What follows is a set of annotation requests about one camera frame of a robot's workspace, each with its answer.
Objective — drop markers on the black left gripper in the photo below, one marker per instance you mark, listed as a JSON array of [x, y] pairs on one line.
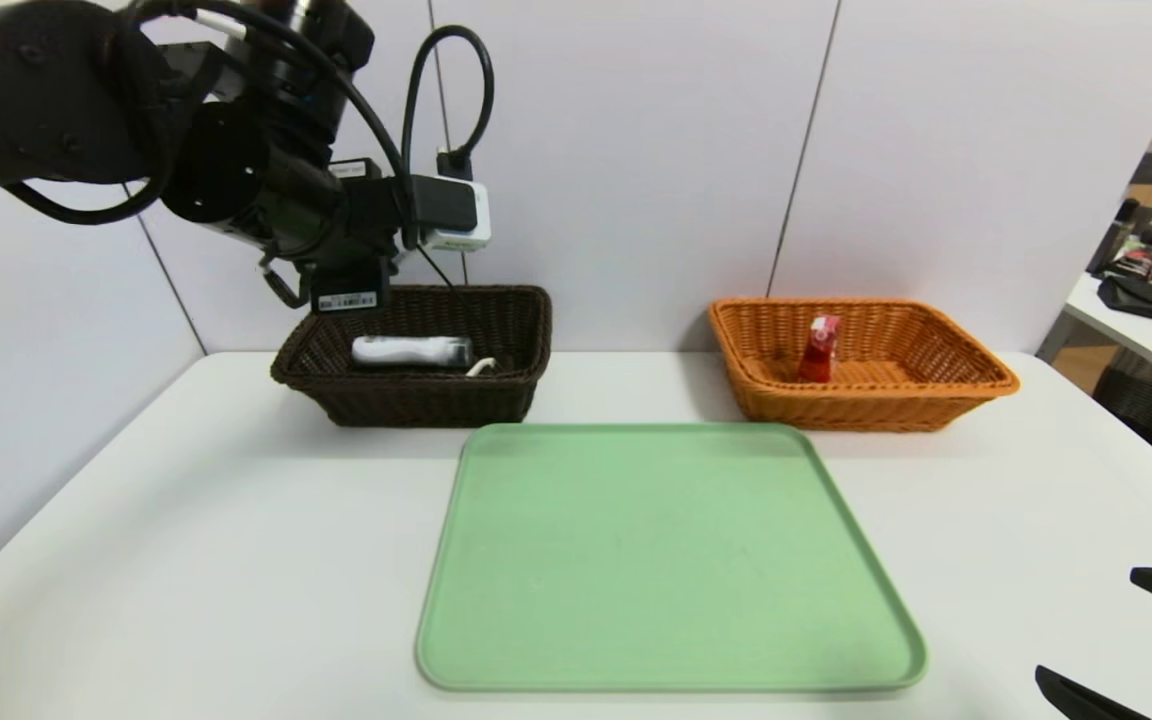
[[348, 297]]

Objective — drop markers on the white bottle with clear cap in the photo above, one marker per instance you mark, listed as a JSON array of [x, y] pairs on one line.
[[406, 352]]

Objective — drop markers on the red drink carton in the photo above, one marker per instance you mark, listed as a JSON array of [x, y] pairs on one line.
[[820, 350]]

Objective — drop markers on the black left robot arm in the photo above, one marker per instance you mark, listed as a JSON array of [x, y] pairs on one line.
[[56, 100]]

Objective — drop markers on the dark brown wicker basket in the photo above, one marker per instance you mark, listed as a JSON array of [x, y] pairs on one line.
[[416, 400]]

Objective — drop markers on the orange wicker basket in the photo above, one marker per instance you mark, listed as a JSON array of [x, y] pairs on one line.
[[886, 400]]

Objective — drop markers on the white side table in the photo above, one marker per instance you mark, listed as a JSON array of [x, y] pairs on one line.
[[1146, 345]]

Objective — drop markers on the light green plastic tray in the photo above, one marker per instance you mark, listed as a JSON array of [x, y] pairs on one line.
[[676, 560]]

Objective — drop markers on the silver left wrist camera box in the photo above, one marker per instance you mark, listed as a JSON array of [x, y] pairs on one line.
[[456, 212]]

